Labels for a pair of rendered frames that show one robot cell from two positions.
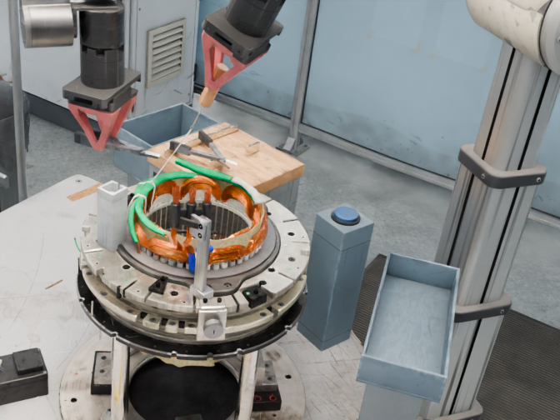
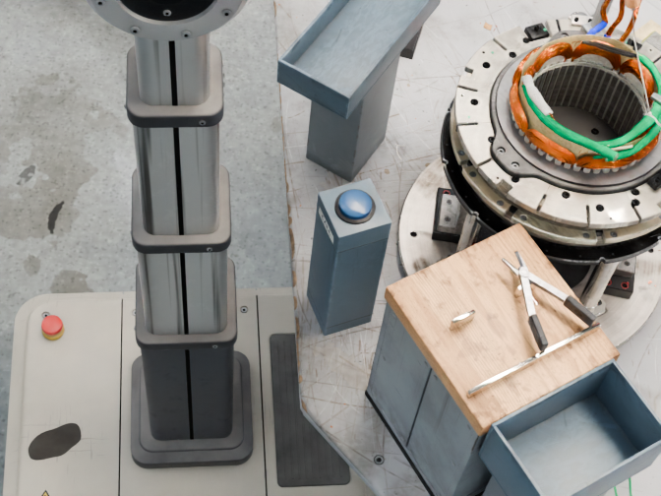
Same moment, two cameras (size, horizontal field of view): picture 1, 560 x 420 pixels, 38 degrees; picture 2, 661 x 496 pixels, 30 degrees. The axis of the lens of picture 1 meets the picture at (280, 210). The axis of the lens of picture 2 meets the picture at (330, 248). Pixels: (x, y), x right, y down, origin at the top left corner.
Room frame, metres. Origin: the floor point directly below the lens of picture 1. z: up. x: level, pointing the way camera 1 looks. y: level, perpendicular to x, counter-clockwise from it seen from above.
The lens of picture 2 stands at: (1.98, 0.09, 2.28)
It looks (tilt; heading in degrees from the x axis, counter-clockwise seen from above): 58 degrees down; 195
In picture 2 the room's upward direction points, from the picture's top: 8 degrees clockwise
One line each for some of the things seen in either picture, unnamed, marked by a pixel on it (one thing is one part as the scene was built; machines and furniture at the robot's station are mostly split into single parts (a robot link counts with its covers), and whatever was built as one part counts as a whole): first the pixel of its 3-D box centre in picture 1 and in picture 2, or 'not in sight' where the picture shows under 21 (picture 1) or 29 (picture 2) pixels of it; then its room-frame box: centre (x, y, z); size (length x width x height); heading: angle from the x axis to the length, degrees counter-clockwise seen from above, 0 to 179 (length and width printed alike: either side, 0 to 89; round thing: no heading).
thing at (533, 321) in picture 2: (205, 138); (538, 332); (1.26, 0.15, 1.09); 0.04 x 0.01 x 0.02; 37
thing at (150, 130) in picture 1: (164, 190); (553, 478); (1.34, 0.23, 0.92); 0.17 x 0.11 x 0.28; 142
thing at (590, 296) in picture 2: not in sight; (602, 274); (1.03, 0.21, 0.91); 0.02 x 0.02 x 0.21
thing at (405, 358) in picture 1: (394, 384); (353, 88); (0.89, -0.20, 0.92); 0.25 x 0.11 x 0.28; 170
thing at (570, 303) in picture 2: (180, 147); (579, 310); (1.21, 0.18, 1.09); 0.04 x 0.01 x 0.02; 67
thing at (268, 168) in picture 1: (226, 162); (500, 325); (1.25, 0.10, 1.05); 0.20 x 0.19 x 0.02; 52
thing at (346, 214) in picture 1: (346, 214); (355, 204); (1.15, -0.11, 1.04); 0.04 x 0.04 x 0.01
